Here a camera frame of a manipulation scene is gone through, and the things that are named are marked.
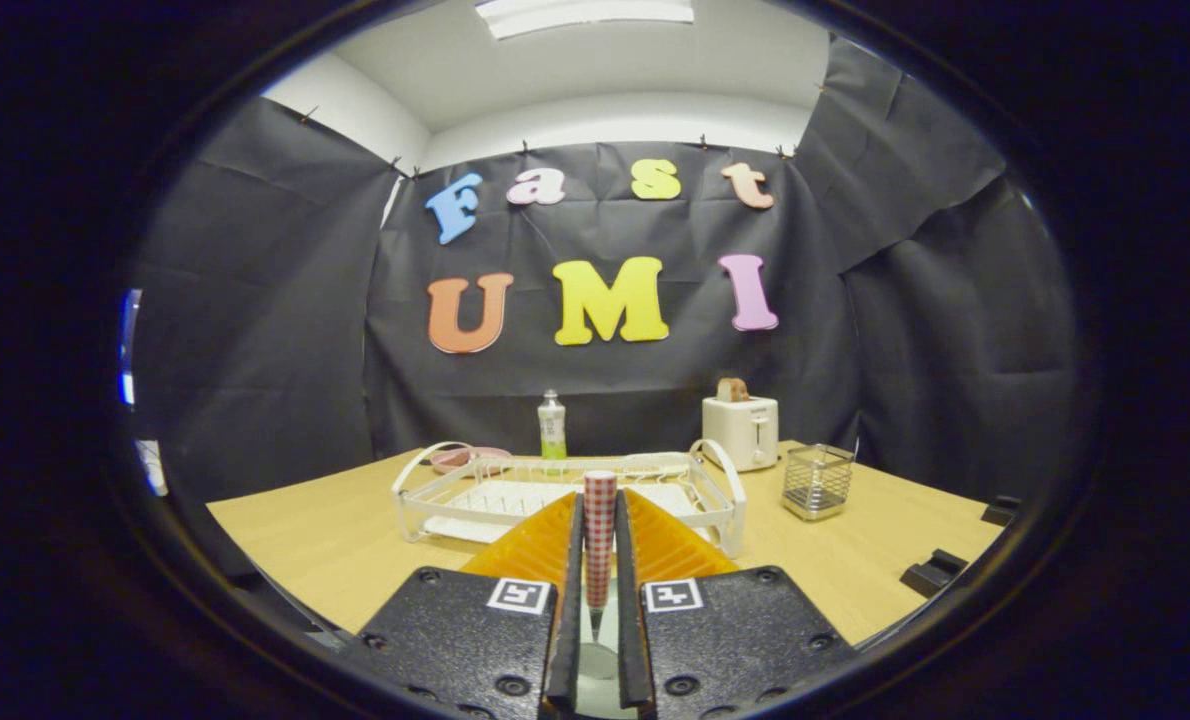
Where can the pink bowl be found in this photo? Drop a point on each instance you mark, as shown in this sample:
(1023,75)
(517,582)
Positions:
(455,460)

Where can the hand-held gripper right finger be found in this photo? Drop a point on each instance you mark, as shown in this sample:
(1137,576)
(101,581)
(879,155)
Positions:
(630,620)

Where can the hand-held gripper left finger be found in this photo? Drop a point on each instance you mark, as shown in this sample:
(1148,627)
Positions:
(572,610)

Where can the black table clamp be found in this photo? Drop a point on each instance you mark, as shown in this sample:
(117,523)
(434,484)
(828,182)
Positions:
(935,573)
(1000,510)

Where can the white dish rack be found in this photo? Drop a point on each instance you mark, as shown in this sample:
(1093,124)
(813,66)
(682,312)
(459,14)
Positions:
(475,495)

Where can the clear bottle with green label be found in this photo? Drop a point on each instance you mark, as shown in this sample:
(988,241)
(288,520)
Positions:
(552,430)

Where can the ceiling light panel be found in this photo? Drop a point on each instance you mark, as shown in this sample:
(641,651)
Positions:
(585,12)

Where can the black backdrop cloth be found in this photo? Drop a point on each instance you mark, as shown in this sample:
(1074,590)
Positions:
(905,350)

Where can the light green plate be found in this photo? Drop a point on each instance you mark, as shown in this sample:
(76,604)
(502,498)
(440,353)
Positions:
(605,700)

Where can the brown bread slice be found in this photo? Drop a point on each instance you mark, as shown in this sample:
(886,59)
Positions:
(733,390)

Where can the white toaster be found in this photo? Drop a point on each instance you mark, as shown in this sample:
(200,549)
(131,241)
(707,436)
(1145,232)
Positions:
(740,430)

